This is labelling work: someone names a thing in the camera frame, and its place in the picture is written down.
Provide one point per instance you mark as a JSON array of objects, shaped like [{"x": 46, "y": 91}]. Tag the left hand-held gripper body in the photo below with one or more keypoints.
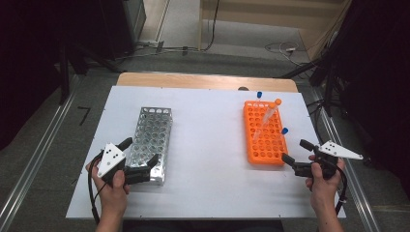
[{"x": 111, "y": 159}]

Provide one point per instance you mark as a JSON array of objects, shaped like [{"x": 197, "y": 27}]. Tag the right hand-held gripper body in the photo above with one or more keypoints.
[{"x": 335, "y": 150}]

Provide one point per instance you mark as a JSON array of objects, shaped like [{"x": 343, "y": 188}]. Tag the orange plastic tube rack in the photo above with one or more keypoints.
[{"x": 269, "y": 151}]

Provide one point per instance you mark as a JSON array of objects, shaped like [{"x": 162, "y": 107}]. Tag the silver metal tube rack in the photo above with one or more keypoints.
[{"x": 151, "y": 132}]

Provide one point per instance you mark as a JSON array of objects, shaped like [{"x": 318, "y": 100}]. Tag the orange-capped clear tube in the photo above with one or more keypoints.
[{"x": 277, "y": 102}]

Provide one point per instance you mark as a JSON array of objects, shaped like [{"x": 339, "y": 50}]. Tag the person's left hand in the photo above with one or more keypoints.
[{"x": 111, "y": 196}]

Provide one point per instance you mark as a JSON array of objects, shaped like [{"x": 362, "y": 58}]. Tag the person's right hand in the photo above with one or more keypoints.
[{"x": 324, "y": 188}]

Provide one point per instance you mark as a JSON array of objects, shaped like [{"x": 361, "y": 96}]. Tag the white board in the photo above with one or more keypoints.
[{"x": 206, "y": 145}]

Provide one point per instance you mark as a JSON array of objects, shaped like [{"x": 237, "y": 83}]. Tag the black stand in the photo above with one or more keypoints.
[
  {"x": 328, "y": 87},
  {"x": 64, "y": 74}
]

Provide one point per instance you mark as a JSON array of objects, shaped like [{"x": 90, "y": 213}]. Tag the dark table grommet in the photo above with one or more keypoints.
[{"x": 243, "y": 88}]

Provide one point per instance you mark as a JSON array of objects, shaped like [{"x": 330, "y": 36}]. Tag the wooden table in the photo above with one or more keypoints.
[{"x": 193, "y": 80}]

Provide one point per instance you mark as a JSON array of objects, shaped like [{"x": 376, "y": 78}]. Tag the black curtain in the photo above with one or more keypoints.
[
  {"x": 380, "y": 64},
  {"x": 32, "y": 48}
]

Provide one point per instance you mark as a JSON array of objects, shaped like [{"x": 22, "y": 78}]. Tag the grey cabinet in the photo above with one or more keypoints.
[{"x": 135, "y": 19}]

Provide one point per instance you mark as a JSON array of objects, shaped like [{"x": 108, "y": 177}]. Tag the metal floor rail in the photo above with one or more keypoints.
[
  {"x": 351, "y": 180},
  {"x": 35, "y": 161}
]

